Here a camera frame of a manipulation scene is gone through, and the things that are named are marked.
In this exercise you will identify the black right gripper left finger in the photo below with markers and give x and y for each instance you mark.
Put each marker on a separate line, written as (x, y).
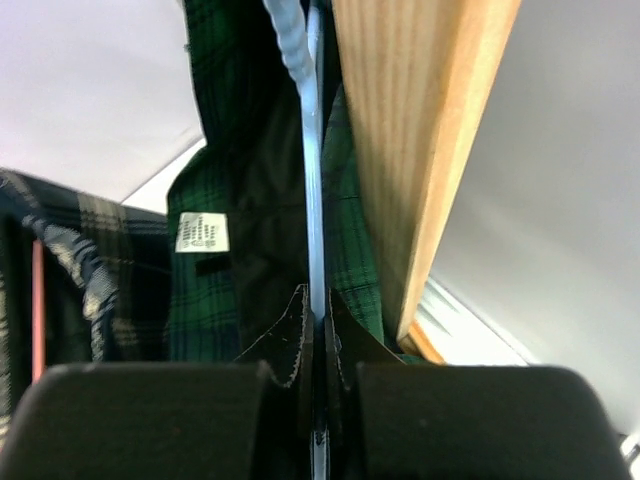
(287, 347)

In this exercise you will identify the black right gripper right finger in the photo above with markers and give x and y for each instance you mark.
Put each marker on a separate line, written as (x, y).
(347, 344)

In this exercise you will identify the navy white plaid skirt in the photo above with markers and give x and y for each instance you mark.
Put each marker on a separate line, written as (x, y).
(107, 281)

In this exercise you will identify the light blue wire hanger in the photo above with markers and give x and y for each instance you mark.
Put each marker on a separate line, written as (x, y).
(300, 38)

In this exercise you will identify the green plaid skirt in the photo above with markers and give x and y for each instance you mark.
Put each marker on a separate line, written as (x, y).
(251, 171)

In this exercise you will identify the wooden clothes rack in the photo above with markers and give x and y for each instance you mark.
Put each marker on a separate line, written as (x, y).
(417, 77)

